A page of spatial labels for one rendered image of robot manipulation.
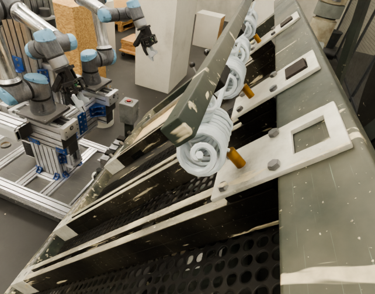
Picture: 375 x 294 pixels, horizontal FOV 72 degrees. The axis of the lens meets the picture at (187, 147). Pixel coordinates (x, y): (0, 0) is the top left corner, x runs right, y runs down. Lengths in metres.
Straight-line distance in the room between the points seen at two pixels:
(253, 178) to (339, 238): 0.14
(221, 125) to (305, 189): 0.13
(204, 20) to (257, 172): 6.31
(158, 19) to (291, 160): 3.76
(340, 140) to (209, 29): 6.34
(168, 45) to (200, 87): 3.81
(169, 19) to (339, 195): 3.77
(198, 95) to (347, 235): 0.16
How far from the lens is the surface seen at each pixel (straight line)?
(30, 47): 1.34
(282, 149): 0.36
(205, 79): 0.25
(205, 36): 6.67
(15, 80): 1.70
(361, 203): 0.27
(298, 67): 0.56
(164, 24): 3.99
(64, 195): 2.42
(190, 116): 0.19
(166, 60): 4.11
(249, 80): 1.02
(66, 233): 1.27
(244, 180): 0.36
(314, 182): 0.30
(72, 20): 3.48
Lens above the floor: 2.00
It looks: 39 degrees down
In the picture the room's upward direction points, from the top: 10 degrees clockwise
